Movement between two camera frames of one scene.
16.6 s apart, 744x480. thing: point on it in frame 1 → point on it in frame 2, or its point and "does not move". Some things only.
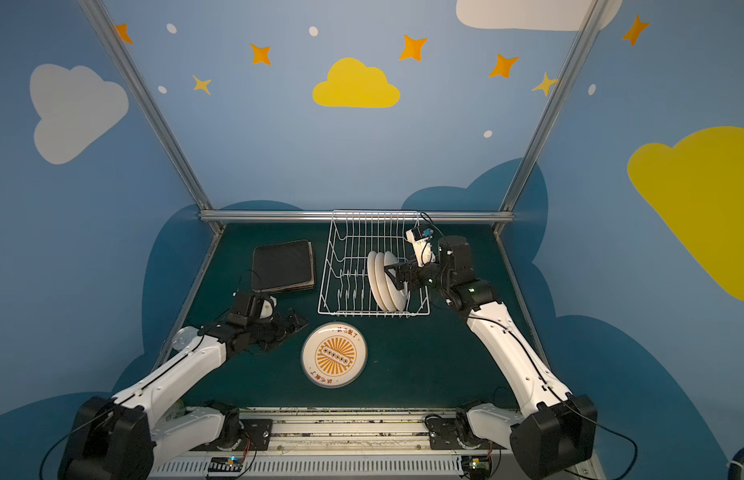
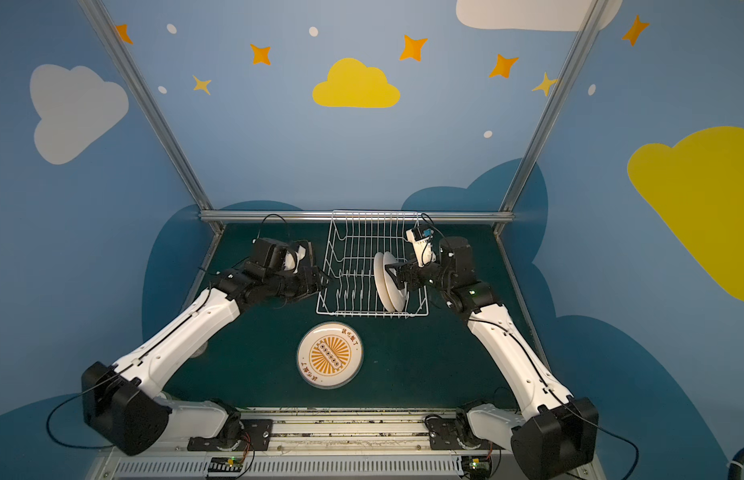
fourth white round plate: x=400 y=296 does not move
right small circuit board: x=479 y=466 does not move
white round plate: x=371 y=273 → x=330 y=355
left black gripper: x=282 y=331 → x=309 y=271
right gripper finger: x=394 y=278 does not move
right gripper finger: x=398 y=282 does not move
